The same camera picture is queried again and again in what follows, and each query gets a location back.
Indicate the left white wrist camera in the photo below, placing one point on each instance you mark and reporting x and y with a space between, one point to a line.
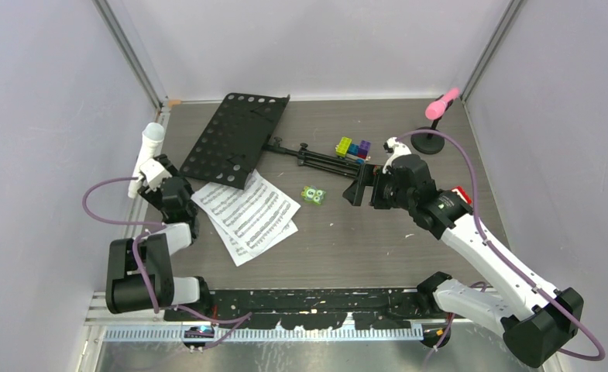
153 173

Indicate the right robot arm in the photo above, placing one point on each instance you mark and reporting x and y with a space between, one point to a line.
534 318

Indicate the pink toy microphone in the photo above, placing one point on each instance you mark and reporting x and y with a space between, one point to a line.
437 108

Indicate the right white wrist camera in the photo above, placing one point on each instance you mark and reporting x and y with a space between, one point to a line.
396 149

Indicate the colourful toy brick car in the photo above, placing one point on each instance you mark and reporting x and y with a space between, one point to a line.
349 150

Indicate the red white cube block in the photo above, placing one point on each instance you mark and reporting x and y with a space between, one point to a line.
462 194

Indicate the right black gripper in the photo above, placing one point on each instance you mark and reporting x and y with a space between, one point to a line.
365 177

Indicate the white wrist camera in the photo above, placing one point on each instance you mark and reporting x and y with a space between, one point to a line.
396 149
153 173

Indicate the green owl number block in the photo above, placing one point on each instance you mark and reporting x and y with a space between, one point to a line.
313 195

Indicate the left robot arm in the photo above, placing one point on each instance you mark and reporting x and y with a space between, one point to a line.
140 274

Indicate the white toy microphone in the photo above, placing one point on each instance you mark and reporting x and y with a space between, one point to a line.
152 138

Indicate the black music stand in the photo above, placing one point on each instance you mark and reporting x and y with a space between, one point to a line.
240 130

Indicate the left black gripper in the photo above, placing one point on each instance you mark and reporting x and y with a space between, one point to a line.
151 196

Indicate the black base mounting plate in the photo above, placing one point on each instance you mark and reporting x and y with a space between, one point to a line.
318 309

